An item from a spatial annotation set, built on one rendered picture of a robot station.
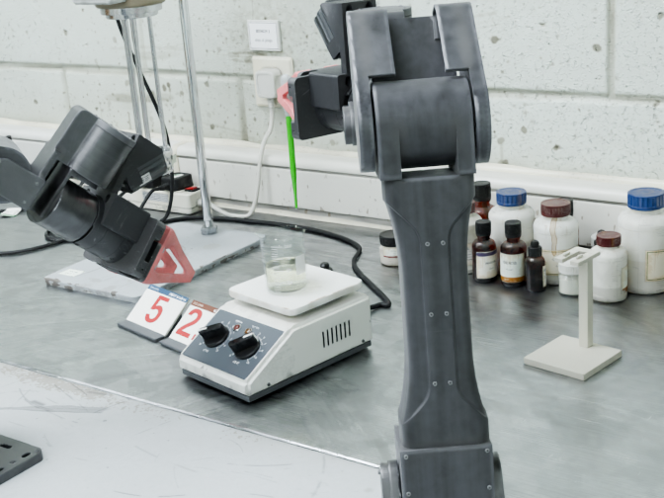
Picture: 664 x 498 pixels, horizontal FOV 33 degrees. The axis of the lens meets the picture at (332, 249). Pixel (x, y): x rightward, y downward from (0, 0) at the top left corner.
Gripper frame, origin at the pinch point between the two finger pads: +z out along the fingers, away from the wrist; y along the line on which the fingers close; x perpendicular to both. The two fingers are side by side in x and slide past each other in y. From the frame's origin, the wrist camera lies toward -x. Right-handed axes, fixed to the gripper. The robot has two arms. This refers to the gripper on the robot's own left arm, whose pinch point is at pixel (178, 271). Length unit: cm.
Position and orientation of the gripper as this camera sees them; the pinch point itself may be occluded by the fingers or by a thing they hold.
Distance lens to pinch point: 129.8
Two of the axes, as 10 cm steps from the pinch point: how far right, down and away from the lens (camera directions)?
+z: 6.1, 4.0, 6.9
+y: -6.8, -1.8, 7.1
